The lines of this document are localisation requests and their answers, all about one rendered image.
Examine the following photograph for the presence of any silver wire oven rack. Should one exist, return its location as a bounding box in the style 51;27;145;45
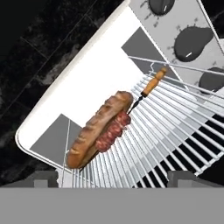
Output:
56;55;224;188

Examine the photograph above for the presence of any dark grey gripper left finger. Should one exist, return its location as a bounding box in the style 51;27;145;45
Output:
2;170;60;188

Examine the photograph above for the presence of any white toaster oven door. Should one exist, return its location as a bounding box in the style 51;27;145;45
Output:
15;0;172;173

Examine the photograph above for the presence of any brown baguette bread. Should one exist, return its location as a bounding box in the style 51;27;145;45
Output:
66;90;135;170

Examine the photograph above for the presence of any black toaster oven knob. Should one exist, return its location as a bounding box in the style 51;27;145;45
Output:
198;66;224;94
148;0;176;17
173;25;215;63

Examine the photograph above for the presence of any kebab skewer with wooden handle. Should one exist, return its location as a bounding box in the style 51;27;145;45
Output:
94;66;168;153

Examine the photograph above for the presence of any white toaster oven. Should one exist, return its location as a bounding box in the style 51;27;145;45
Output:
128;0;224;188

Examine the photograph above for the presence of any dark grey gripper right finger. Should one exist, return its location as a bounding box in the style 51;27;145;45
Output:
167;170;224;188

